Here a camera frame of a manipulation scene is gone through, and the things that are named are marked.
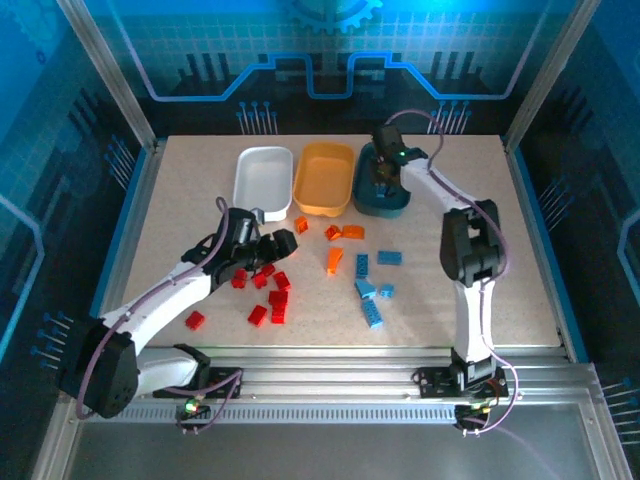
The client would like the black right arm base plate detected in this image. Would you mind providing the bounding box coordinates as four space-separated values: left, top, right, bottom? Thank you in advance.
417 366 510 401

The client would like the side frame rail blue strip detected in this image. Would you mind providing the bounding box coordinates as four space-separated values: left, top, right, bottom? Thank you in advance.
89 142 164 324
502 137 590 364

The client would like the grey metal panel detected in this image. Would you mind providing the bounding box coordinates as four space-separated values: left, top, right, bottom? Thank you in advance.
29 404 640 480

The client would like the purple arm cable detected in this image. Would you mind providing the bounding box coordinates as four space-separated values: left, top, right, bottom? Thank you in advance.
384 108 521 436
74 196 246 436

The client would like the aluminium frame post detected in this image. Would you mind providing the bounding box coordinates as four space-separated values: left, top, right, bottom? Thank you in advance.
55 0 159 151
502 0 599 151

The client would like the white plastic container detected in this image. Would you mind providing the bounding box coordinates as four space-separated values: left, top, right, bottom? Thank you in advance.
232 145 294 222

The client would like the orange plastic container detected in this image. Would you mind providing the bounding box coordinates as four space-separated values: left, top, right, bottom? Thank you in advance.
292 142 356 219

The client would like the aluminium frame rail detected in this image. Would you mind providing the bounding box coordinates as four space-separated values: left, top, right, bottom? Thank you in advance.
64 343 609 426

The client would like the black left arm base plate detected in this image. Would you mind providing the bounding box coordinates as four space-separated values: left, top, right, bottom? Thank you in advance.
197 364 245 401

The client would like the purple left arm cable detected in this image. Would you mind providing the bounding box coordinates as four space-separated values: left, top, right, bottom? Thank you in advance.
74 196 246 436

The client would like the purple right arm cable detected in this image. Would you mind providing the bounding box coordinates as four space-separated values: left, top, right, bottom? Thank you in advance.
384 108 521 436

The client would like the teal plastic container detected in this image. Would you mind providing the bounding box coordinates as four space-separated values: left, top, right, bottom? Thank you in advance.
351 141 414 220

